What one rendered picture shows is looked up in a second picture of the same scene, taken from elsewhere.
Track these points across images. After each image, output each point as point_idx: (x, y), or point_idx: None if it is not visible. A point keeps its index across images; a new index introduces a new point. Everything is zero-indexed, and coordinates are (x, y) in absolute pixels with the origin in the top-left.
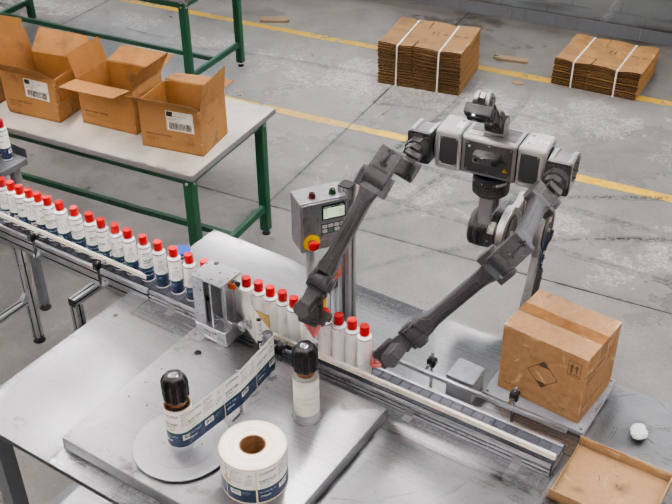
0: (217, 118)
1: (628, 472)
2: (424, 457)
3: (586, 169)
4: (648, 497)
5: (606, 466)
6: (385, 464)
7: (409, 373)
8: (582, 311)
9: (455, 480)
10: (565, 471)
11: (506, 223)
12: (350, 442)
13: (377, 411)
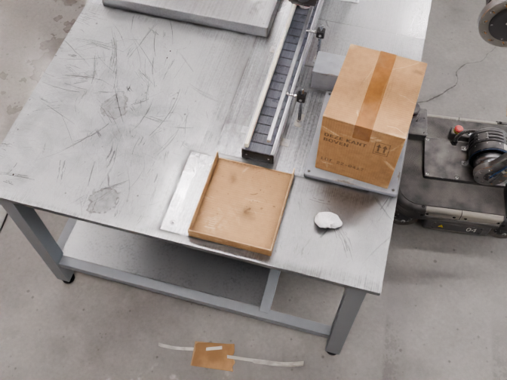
0: None
1: (270, 217)
2: (233, 69)
3: None
4: (243, 236)
5: (271, 198)
6: (216, 47)
7: (331, 41)
8: (406, 102)
9: (214, 93)
10: (252, 167)
11: (502, 1)
12: (219, 15)
13: (261, 22)
